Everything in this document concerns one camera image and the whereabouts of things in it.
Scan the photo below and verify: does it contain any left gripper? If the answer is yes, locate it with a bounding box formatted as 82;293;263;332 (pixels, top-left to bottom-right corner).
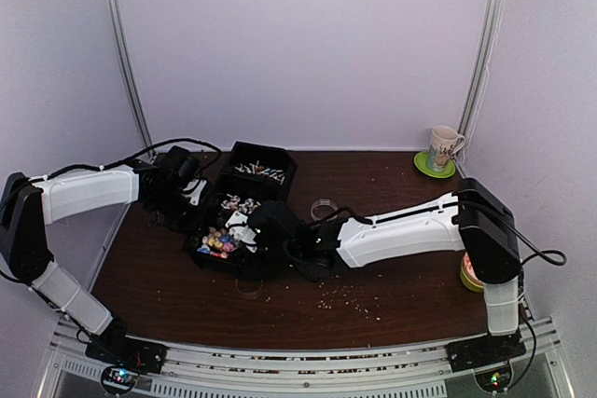
148;187;211;235

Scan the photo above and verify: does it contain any black three-compartment candy bin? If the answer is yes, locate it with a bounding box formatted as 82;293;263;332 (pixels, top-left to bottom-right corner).
182;142;298;281

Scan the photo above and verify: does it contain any clear plastic jar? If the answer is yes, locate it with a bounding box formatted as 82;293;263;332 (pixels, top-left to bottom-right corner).
310;199;339;222

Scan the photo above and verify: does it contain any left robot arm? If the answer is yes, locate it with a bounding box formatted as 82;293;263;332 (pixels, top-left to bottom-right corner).
1;146;207;364

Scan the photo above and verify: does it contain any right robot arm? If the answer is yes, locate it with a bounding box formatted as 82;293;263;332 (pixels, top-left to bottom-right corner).
246;178;521;363

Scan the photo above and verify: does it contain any star candies pile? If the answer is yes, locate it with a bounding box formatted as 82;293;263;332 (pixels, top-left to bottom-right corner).
196;226;239;259

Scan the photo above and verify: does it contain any swirl lollipops pile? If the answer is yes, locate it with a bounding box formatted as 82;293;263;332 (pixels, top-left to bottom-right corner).
220;194;261;215

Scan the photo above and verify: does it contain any small round lollipops pile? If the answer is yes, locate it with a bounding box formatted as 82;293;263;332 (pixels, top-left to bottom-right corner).
233;161;285;185

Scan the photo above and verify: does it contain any clear jar lid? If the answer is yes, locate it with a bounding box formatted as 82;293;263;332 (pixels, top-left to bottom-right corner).
234;279;264;297

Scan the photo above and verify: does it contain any green saucer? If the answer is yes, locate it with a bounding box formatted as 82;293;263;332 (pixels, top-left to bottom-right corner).
413;151;456;179

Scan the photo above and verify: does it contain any cream patterned mug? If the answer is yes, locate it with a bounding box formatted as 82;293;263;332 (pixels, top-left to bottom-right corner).
428;126;466;158

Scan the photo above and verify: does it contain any green bowl with red lid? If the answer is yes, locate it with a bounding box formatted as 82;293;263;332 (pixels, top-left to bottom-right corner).
460;253;484;293

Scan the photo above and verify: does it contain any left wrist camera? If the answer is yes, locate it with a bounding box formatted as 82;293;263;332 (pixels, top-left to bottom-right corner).
182;178;208;206

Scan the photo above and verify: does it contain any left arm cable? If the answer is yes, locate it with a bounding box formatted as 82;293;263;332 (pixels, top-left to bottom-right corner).
18;137;225;185

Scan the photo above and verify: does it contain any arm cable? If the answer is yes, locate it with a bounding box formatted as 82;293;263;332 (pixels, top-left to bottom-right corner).
459;201;568;267
18;137;225;185

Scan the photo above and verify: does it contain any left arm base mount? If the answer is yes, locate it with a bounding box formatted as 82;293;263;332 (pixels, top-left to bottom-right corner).
74;317;167;397

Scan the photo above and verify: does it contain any left aluminium frame post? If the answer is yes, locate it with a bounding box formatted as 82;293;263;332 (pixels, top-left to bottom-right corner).
105;0;153;146

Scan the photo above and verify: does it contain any aluminium frame post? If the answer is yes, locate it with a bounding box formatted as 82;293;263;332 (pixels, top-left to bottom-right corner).
105;0;153;146
459;0;505;142

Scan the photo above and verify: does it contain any front aluminium rail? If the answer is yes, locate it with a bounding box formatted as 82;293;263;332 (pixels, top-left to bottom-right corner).
33;319;576;397

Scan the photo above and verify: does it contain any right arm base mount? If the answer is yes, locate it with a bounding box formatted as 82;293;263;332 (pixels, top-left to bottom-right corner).
445;325;537;396

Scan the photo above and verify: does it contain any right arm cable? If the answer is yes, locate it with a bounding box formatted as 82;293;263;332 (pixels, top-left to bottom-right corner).
459;201;568;267

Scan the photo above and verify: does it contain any right aluminium frame post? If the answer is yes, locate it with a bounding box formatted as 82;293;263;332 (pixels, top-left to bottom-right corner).
459;0;505;142

